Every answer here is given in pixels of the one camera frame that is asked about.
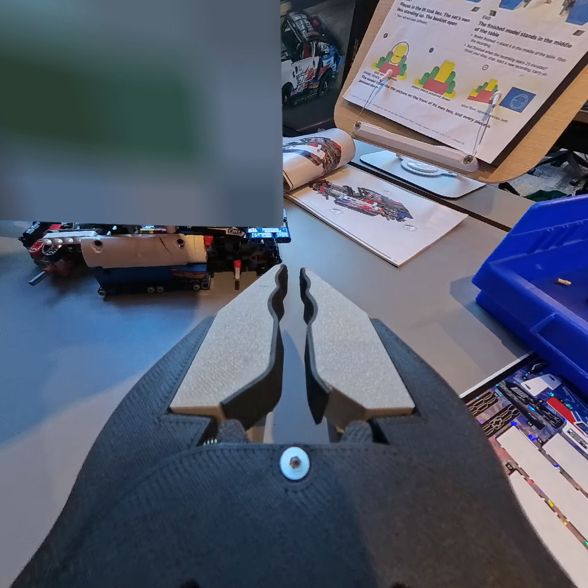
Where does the black chair base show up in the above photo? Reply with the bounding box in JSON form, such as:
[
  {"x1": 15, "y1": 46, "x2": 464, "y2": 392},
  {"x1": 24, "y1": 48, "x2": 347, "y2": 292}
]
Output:
[{"x1": 537, "y1": 147, "x2": 588, "y2": 187}]

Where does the blue plastic bin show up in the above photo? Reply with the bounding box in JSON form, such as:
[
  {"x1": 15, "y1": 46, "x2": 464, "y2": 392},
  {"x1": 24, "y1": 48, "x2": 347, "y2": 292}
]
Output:
[{"x1": 472, "y1": 194, "x2": 588, "y2": 399}]

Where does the sticker sheet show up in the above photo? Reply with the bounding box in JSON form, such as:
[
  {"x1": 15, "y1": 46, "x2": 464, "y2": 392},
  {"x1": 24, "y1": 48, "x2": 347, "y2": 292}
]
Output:
[{"x1": 459, "y1": 356, "x2": 588, "y2": 588}]

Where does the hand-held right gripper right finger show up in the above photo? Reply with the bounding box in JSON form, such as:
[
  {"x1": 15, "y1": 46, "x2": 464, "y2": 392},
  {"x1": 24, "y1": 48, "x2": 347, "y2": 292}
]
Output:
[{"x1": 300, "y1": 268, "x2": 416, "y2": 424}]

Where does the wooden board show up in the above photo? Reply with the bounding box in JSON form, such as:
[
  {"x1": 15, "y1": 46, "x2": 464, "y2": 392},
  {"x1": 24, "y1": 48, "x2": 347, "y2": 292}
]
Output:
[{"x1": 334, "y1": 0, "x2": 588, "y2": 184}]

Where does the printed instruction sheet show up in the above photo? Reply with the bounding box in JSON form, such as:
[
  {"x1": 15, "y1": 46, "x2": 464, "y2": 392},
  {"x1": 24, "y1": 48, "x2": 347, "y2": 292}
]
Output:
[{"x1": 344, "y1": 0, "x2": 588, "y2": 164}]

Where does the white rounded device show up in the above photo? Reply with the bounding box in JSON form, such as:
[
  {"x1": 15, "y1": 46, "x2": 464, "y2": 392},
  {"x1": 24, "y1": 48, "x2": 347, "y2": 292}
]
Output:
[{"x1": 360, "y1": 149, "x2": 487, "y2": 199}]

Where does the black toy car box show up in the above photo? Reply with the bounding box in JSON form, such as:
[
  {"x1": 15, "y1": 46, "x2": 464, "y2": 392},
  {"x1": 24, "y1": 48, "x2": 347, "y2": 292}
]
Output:
[{"x1": 280, "y1": 0, "x2": 382, "y2": 134}]

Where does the flat instruction booklet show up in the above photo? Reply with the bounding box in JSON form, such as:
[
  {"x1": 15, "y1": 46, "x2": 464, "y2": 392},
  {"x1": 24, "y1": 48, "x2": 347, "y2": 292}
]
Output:
[{"x1": 285, "y1": 165, "x2": 469, "y2": 268}]

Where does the light grey desk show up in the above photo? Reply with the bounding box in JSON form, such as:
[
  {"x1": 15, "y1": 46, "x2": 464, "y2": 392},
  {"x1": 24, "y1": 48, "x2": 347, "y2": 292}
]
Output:
[{"x1": 0, "y1": 138, "x2": 538, "y2": 584}]

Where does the toy brick vehicle chassis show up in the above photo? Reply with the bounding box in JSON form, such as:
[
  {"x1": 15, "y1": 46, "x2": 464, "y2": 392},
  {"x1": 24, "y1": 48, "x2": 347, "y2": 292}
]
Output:
[{"x1": 18, "y1": 222, "x2": 292, "y2": 296}]

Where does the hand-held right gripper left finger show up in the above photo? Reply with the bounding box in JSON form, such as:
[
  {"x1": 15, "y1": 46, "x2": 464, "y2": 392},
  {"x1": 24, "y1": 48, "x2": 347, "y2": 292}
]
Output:
[{"x1": 169, "y1": 264, "x2": 288, "y2": 431}]

